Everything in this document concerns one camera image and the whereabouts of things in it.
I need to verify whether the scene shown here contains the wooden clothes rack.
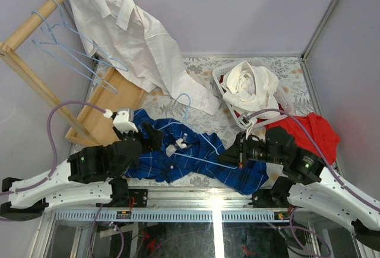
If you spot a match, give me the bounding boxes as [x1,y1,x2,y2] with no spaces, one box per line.
[0,0,149,147]

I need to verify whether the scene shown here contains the floral table cover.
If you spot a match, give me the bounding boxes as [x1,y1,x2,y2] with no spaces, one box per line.
[128,56,315,187]

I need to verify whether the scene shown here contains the white long-sleeve shirt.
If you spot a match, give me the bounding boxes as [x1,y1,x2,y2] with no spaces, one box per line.
[220,61,279,115]

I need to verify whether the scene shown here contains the white plastic basket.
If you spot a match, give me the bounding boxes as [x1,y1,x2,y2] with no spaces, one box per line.
[212,58,295,130]

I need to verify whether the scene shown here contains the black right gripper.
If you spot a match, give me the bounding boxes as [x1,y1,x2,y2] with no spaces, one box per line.
[216,130,286,169]

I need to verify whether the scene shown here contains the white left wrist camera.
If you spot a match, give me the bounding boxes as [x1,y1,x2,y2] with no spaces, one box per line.
[103,108,138,133]

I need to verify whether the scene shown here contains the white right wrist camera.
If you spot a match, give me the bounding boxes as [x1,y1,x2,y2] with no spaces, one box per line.
[237,114,258,133]

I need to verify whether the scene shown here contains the blue hanger of white shirt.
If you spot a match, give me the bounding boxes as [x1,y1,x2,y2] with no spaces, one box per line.
[32,0,129,72]

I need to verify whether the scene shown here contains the light blue wire hanger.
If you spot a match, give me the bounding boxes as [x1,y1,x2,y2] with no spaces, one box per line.
[31,11,118,94]

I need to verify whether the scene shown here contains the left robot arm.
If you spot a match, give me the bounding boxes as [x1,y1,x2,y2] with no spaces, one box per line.
[1,122,163,222]

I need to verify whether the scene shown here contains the aluminium rail frame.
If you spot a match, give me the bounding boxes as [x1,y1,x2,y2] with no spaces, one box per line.
[31,176,379,257]

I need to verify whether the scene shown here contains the red cloth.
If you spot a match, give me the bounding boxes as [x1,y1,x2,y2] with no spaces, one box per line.
[266,112,340,165]

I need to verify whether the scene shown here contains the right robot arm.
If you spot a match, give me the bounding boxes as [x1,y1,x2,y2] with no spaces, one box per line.
[218,127,379,251]

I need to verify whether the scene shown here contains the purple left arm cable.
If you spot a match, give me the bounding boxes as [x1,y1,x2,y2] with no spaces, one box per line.
[0,100,125,258]

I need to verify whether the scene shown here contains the red black plaid shirt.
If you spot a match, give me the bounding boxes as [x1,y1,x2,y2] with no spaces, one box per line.
[220,74,268,114]

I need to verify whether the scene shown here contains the blue plaid shirt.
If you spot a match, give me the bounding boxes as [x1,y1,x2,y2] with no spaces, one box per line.
[125,109,268,195]

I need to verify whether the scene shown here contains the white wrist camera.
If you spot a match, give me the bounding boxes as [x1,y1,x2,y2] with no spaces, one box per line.
[103,108,138,133]
[237,114,258,133]

